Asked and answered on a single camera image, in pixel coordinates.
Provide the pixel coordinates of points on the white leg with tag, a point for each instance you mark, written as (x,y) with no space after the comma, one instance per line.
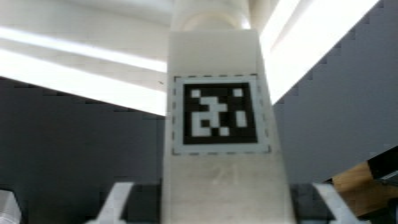
(225,185)

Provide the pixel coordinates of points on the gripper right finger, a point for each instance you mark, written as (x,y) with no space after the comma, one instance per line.
(319,205)

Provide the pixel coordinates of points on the white U-shaped fence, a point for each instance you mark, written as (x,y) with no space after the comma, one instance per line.
(10,208)

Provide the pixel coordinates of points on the white square tabletop part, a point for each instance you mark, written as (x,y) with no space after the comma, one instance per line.
(86,46)

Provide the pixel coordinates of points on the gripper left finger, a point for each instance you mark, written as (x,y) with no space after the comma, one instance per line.
(131,206)

